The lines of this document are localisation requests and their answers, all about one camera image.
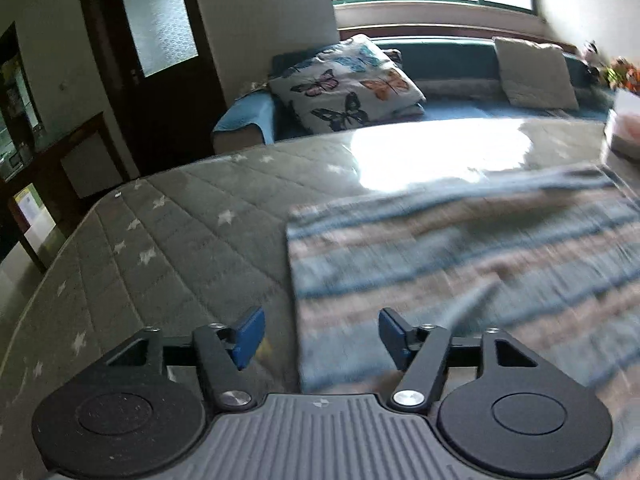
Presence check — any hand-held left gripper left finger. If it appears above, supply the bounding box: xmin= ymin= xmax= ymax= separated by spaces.
xmin=107 ymin=306 xmax=266 ymax=412

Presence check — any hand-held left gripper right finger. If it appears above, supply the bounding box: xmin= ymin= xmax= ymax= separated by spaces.
xmin=378 ymin=308 xmax=539 ymax=414

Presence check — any striped blue beige cloth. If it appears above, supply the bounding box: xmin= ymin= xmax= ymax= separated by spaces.
xmin=285 ymin=164 xmax=640 ymax=480

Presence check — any dark wooden door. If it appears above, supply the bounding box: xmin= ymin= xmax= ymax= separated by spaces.
xmin=74 ymin=0 xmax=229 ymax=177

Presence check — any butterfly print pillow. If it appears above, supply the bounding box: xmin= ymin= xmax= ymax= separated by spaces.
xmin=267 ymin=34 xmax=427 ymax=136

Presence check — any dark wooden cabinet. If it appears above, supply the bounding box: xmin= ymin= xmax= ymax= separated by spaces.
xmin=0 ymin=110 xmax=142 ymax=273

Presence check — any blue sofa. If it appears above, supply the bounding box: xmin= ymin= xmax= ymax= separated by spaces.
xmin=212 ymin=35 xmax=623 ymax=157

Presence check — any plain beige pillow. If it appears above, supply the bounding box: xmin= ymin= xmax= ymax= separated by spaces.
xmin=492 ymin=36 xmax=581 ymax=112

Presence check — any white tissue pack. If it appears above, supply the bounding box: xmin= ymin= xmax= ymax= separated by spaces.
xmin=601 ymin=89 xmax=640 ymax=162

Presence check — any cow plush toy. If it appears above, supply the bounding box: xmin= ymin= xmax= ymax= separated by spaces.
xmin=580 ymin=41 xmax=602 ymax=70

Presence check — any orange plush toy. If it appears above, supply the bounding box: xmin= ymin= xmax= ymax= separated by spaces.
xmin=616 ymin=56 xmax=640 ymax=94

